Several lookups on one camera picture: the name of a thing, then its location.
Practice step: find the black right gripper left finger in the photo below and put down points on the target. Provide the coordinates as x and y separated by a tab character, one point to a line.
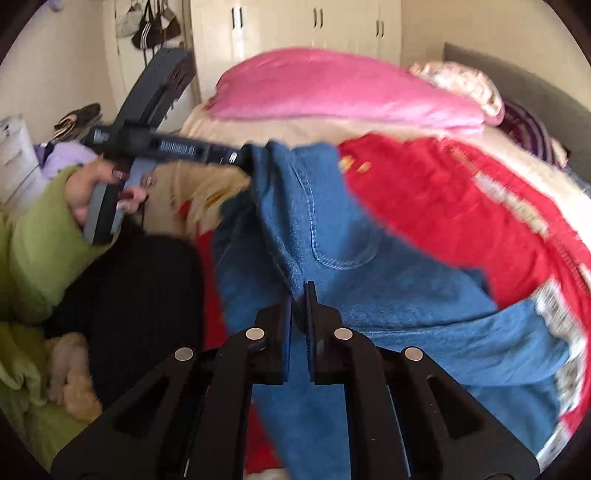
187	419

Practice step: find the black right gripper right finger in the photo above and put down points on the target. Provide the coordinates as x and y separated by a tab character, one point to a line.
407	417

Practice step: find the blue denim pants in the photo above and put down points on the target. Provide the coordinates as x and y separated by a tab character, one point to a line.
298	223

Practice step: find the green sleeve left forearm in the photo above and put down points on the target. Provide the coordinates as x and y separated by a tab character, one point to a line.
42	254

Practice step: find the left hand red nails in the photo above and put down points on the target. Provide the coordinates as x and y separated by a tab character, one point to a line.
80	185

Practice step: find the cream bed sheet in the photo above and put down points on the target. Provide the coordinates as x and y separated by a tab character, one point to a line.
170	188

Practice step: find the hanging bags on door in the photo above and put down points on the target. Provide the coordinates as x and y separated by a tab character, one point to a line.
148	24

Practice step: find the white drawer unit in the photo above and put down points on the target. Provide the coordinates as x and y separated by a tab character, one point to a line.
21	178

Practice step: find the cream wardrobe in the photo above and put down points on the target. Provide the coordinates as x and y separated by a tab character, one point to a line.
224	33

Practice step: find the pink folded quilt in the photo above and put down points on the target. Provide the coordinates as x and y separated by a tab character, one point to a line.
305	82

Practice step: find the red floral bed cover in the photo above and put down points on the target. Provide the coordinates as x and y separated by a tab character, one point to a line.
447	200

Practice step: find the floral cream pillow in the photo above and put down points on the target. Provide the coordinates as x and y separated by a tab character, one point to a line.
464	81

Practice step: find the grey padded headboard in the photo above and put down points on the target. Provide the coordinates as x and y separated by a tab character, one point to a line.
565	118

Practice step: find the clothes heap by wall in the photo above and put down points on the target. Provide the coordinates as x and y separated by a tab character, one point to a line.
65	149

